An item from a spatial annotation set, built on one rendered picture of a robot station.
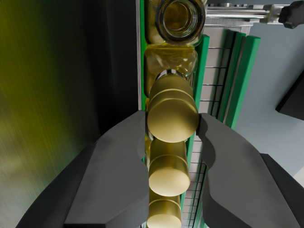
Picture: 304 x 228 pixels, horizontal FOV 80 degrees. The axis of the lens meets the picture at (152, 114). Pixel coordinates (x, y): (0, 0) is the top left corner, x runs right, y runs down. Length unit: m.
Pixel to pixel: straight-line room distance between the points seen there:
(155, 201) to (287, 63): 0.52
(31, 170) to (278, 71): 0.59
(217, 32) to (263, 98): 0.30
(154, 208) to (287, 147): 0.64
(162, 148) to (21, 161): 0.12
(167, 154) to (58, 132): 0.13
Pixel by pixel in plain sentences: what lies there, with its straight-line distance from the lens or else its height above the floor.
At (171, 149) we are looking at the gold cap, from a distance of 0.16.
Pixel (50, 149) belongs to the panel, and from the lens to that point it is 0.22.
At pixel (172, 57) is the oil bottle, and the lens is 0.18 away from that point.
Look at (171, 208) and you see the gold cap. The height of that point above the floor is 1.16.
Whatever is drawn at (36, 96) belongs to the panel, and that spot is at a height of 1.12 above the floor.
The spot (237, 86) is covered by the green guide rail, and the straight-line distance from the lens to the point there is 0.36.
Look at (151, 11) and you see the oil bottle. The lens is 0.17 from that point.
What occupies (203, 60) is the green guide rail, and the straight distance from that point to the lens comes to 0.31.
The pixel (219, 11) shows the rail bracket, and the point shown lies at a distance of 0.31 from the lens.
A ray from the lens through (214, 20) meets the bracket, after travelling 0.39.
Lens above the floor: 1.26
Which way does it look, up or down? 60 degrees down
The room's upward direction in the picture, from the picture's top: 173 degrees counter-clockwise
